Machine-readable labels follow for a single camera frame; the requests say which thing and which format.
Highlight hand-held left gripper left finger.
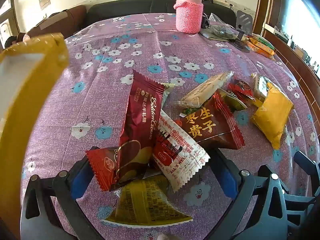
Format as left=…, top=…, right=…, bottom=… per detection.
left=20, top=155, right=102, bottom=240

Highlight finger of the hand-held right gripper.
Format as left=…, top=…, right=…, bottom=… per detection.
left=293, top=151, right=320, bottom=181
left=284, top=190, right=320, bottom=230

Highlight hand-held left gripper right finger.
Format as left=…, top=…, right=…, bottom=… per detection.
left=207, top=149, right=301, bottom=240

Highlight red chocolate snack packet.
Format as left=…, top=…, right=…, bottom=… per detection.
left=86, top=147, right=120, bottom=192

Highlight dark red gold-lettered snack packet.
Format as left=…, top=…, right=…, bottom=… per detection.
left=174, top=92, right=246, bottom=150

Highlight white red-print snack packet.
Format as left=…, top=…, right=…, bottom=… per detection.
left=150, top=109, right=211, bottom=193

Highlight olive yellow snack packet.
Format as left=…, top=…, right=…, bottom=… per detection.
left=100, top=174, right=193, bottom=225

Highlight dark green candy packet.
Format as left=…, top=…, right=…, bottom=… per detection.
left=221, top=92, right=248, bottom=112

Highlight yellow cardboard box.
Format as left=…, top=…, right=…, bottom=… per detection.
left=0, top=32, right=71, bottom=240

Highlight long maroon snack packet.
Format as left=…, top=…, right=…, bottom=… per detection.
left=110, top=69, right=167, bottom=192

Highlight cream snack packet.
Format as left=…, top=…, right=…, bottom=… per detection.
left=172, top=71, right=233, bottom=108

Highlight silver green candy packet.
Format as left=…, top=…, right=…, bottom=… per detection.
left=159, top=82, right=176, bottom=107

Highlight large yellow snack packet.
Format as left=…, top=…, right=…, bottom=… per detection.
left=251, top=82, right=295, bottom=151

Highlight small red candy packet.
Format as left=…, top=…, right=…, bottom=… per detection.
left=227, top=79, right=255, bottom=101

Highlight white green snack packet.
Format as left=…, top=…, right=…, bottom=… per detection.
left=251, top=72, right=272, bottom=103

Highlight orange snack packets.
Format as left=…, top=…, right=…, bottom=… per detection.
left=245, top=34, right=276, bottom=57

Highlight purple floral tablecloth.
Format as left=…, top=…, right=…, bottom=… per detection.
left=21, top=12, right=320, bottom=240

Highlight clear plastic bag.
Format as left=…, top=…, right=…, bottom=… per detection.
left=200, top=12, right=241, bottom=42

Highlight grey phone stand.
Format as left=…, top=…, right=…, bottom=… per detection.
left=234, top=10, right=253, bottom=48

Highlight brown armchair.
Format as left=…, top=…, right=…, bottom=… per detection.
left=23, top=4, right=87, bottom=44

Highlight small black device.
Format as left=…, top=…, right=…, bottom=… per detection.
left=200, top=0, right=213, bottom=28

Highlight pink bottle with knitted sleeve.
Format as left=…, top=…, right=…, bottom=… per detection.
left=174, top=0, right=204, bottom=34

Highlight wooden glass door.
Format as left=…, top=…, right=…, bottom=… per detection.
left=0, top=0, right=19, bottom=50

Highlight black sofa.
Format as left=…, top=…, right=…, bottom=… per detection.
left=86, top=0, right=237, bottom=28

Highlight wooden window frame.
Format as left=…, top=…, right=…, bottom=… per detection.
left=252, top=0, right=320, bottom=110

